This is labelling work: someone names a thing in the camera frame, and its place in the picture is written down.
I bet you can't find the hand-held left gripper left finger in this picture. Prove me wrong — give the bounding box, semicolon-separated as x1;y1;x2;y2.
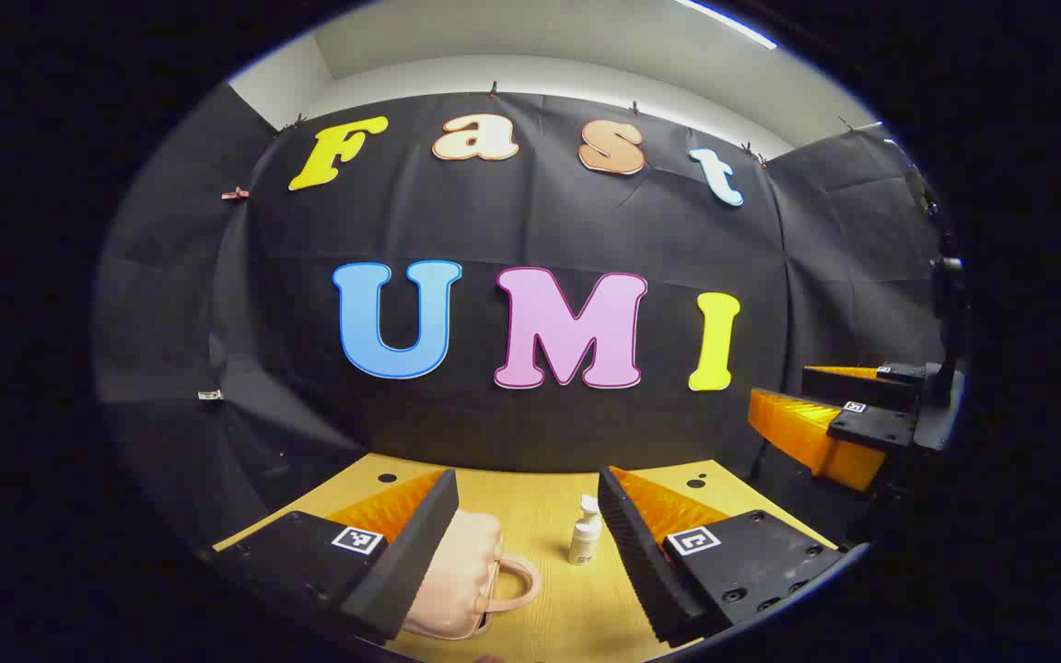
197;468;461;644

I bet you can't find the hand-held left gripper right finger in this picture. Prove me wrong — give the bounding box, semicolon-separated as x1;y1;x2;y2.
597;465;848;648

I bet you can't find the white pump bottle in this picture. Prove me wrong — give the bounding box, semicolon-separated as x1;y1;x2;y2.
567;494;603;566

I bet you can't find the black backdrop cloth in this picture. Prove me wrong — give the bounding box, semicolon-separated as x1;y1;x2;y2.
93;81;955;553

